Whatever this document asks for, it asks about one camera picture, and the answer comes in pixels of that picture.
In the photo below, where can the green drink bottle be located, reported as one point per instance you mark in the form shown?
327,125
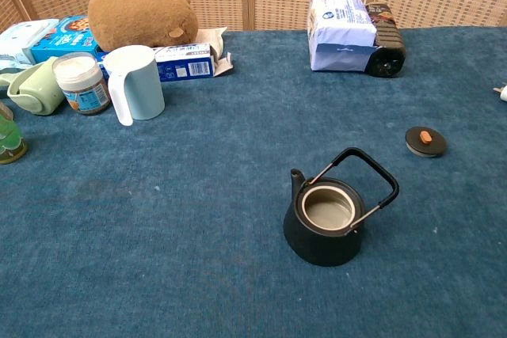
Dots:
10,140

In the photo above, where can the light blue plastic pitcher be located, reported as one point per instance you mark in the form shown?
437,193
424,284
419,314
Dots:
138,84

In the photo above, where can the brown plush capybara toy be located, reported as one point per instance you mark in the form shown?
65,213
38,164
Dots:
138,17

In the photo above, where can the black teapot lid brown knob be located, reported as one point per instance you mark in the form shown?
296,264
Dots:
425,142

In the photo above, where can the white blue tissue pack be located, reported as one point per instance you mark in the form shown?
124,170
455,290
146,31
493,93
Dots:
340,25

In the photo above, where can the black cast iron teapot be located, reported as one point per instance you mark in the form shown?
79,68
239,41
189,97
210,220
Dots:
321,243

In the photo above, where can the blue carpet table covering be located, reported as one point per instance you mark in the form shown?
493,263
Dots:
198,215

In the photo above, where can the pale green ceramic mug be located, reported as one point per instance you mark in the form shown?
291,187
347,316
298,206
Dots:
33,90

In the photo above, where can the white wet wipes pack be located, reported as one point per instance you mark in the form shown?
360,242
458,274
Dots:
17,43

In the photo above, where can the white lidded jar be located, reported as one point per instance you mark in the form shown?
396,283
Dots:
82,84

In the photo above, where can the dark brown snack package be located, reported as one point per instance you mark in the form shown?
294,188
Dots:
388,45

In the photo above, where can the blue cookie box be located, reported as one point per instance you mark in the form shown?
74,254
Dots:
63,43

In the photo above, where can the blue white toothpaste box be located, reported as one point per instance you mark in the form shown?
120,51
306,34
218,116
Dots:
186,63

